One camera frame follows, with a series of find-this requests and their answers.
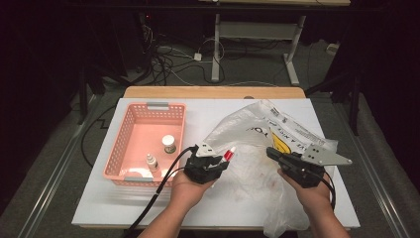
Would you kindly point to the white-legged desk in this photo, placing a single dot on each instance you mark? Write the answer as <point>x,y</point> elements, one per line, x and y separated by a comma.
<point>254,30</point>

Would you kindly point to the red and white tube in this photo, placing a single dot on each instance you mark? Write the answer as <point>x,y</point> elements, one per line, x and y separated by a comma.
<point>229,154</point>

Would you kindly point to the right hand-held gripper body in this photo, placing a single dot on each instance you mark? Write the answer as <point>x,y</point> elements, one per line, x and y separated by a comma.
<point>317,157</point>

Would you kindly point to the white box on floor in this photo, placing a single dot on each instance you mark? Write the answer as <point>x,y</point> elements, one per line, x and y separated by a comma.
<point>332,48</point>

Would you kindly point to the person's left hand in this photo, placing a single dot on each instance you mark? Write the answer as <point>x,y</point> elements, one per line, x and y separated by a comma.
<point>188,193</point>

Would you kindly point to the person's right hand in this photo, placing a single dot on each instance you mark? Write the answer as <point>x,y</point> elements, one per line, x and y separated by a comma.
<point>310,198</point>

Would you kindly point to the clear smiley plastic bag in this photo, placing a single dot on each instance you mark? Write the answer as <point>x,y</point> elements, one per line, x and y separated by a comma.
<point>251,132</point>

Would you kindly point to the small white-capped jar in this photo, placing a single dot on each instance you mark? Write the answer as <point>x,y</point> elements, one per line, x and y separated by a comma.
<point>169,144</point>

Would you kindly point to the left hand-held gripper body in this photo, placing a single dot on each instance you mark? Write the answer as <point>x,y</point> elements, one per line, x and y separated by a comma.
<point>201,165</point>

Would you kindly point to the small white dropper bottle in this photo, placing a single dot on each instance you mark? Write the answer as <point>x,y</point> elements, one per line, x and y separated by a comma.
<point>152,163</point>

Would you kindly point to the black metal stand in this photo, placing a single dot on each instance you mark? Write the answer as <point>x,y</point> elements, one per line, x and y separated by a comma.
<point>84,92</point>
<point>353,95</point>

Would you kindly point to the white power adapter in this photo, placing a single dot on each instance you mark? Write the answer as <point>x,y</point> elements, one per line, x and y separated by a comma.
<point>197,57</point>

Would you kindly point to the white table board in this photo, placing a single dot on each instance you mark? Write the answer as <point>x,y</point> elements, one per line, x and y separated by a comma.
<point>204,115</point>

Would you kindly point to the pink plastic basket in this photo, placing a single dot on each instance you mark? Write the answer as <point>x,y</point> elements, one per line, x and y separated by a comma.
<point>138,139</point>

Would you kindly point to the metal floor rail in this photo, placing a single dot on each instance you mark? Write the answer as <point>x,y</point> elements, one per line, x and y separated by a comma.
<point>52,178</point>
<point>373,175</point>

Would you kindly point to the light wooden table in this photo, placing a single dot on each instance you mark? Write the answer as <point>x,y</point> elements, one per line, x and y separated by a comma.
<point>198,92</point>

